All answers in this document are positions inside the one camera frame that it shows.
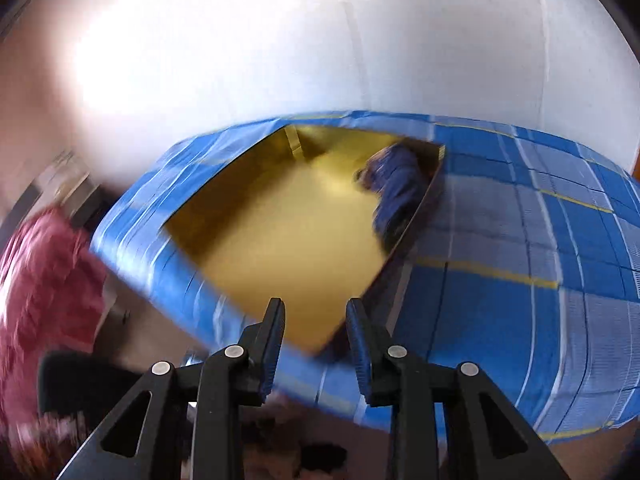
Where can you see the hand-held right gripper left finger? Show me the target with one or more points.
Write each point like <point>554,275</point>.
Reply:
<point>267,355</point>

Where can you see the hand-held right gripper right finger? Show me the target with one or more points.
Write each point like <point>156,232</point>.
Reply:
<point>361,355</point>

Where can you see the gold lined cardboard box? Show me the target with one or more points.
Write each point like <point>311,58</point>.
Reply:
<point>280,240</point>

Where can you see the blue plaid tablecloth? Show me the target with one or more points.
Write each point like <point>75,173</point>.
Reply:
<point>475,320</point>

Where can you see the dark blue cloth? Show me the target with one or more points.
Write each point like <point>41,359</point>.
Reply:
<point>400,185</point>

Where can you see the black chair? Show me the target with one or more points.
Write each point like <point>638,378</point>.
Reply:
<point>75,385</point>

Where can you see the red crinkled cloth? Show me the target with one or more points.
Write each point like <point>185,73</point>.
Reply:
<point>45,285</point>

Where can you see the dark furniture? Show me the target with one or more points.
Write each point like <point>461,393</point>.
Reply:
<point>45,190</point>

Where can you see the wooden door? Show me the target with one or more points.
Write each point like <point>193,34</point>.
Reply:
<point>636,169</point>

